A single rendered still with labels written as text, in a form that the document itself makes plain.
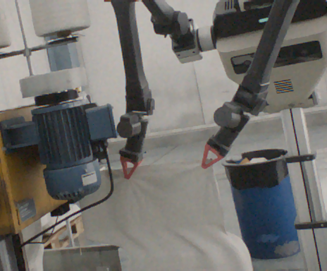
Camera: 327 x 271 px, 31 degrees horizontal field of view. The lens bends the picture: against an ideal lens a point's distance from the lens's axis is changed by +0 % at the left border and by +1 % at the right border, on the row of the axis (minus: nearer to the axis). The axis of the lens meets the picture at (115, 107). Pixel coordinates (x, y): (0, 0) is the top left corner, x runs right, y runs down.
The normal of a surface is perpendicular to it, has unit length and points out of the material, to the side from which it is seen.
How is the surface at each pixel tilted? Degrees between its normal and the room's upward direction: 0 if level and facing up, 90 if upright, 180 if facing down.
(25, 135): 90
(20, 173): 90
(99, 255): 90
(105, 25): 90
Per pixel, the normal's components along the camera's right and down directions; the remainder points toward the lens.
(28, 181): 0.91, -0.16
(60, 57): -0.36, 0.12
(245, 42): -0.38, -0.67
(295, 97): -0.14, 0.72
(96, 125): 0.04, 0.04
